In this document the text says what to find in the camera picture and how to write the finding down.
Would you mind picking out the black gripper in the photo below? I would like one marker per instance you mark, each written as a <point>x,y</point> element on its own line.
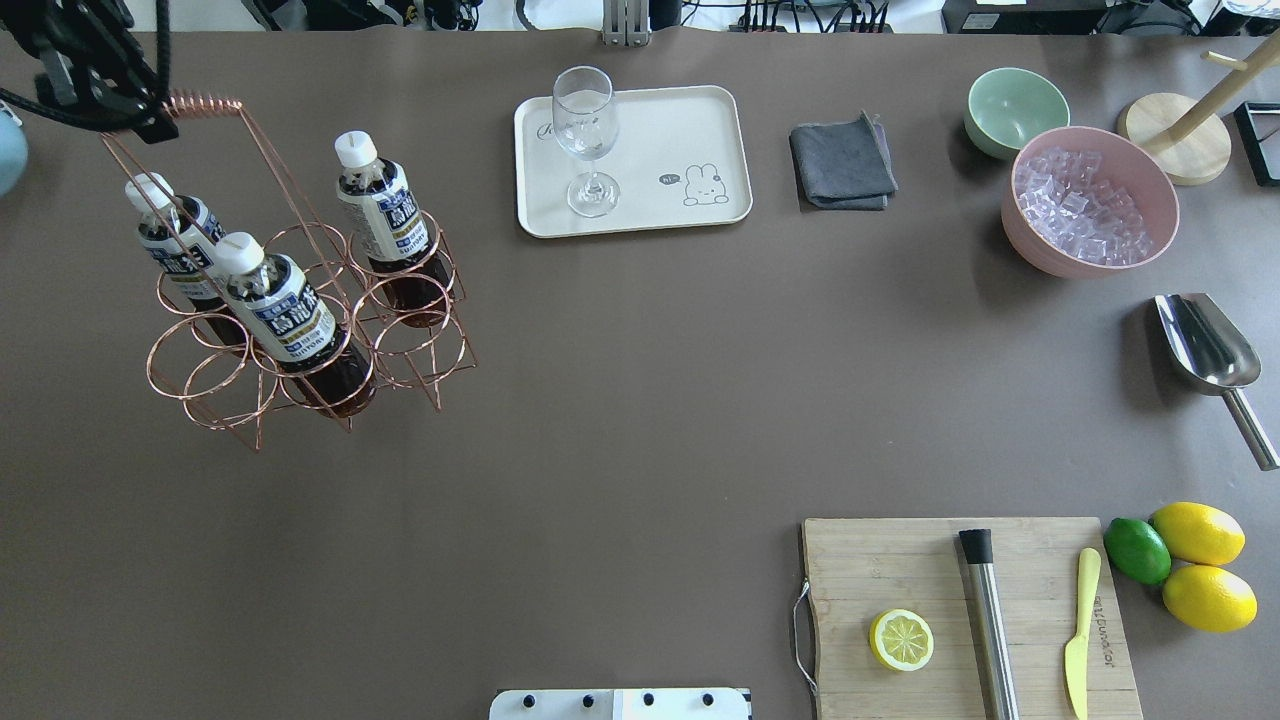
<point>100,62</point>

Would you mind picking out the tea bottle white cap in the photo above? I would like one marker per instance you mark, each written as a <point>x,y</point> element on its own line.
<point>389,227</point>

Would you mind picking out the copper wire bottle basket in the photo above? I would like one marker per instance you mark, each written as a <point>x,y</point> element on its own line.
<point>232,389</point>

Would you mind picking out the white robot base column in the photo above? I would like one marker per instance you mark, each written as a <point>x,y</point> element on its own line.
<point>623,703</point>

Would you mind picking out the clear wine glass on tray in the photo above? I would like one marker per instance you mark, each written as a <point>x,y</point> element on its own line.
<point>585,123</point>

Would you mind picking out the cream rabbit tray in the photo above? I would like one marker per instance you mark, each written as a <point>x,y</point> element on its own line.
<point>680,161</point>

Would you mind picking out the folded grey cloth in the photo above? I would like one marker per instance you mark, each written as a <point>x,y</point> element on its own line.
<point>844,166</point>

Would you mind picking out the green ceramic bowl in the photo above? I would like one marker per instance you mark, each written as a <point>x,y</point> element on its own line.
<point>1007,107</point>

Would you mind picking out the bamboo cutting board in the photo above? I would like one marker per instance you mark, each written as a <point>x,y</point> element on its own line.
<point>859,568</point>

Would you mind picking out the half lemon slice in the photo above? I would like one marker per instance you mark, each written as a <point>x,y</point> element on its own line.
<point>901,640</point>

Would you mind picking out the pink bowl of ice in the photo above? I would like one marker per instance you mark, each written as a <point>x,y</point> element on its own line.
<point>1084,203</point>

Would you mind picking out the steel muddler black tip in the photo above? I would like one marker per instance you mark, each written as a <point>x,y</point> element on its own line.
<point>993,646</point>

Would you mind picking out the wooden cup tree stand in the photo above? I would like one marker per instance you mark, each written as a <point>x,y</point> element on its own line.
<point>1186,137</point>

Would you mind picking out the yellow plastic knife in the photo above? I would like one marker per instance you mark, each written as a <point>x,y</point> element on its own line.
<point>1075,654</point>

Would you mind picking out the green lime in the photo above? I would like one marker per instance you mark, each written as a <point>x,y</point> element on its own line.
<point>1136,549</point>

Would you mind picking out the steel ice scoop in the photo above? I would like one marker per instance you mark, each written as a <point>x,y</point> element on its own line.
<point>1218,360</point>

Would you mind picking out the black metal glass rack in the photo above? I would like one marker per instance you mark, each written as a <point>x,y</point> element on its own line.
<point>1258,124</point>

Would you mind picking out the yellow lemon far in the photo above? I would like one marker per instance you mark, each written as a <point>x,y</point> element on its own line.
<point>1199,533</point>

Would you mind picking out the yellow lemon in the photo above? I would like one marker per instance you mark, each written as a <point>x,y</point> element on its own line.
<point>1210,599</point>
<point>1199,533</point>

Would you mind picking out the yellow lemon near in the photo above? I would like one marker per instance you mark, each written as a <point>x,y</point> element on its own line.
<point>1210,599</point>

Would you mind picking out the aluminium frame post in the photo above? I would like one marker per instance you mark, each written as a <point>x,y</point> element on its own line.
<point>626,23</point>

